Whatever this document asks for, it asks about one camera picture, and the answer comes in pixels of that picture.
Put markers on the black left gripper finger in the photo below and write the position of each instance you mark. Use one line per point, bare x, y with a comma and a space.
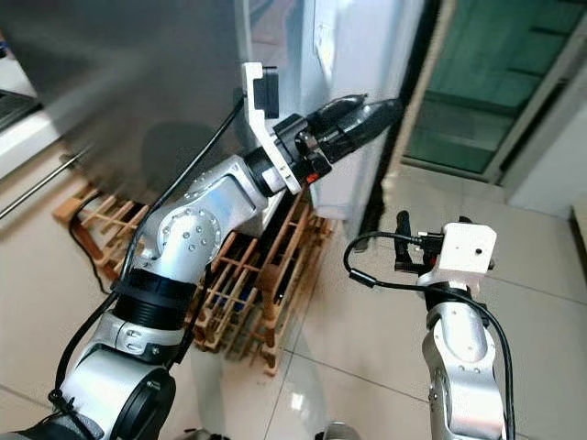
362, 128
335, 110

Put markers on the silver fridge door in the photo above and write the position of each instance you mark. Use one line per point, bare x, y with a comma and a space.
376, 55

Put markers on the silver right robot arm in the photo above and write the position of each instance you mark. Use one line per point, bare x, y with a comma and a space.
454, 353

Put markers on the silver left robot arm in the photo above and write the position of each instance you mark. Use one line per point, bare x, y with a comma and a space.
193, 234

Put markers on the grey steel fridge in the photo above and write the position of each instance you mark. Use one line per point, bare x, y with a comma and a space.
128, 73

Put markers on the white label sticker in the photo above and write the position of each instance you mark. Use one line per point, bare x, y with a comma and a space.
327, 50

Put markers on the white top kitchen counter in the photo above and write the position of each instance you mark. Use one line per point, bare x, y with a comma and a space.
23, 142

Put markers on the green glass sliding door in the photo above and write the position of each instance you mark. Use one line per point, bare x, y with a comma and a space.
486, 82

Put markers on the wooden slatted rack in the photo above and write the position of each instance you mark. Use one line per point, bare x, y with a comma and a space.
66, 206

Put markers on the black stove hob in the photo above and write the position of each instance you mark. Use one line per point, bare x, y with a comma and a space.
14, 110

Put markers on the grey robot leg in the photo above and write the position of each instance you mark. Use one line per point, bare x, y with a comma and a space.
337, 433

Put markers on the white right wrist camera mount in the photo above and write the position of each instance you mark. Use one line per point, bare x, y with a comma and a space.
463, 252

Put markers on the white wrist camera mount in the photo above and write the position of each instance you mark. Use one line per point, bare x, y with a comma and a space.
463, 252
251, 115

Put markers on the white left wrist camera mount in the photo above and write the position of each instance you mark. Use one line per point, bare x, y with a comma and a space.
251, 115

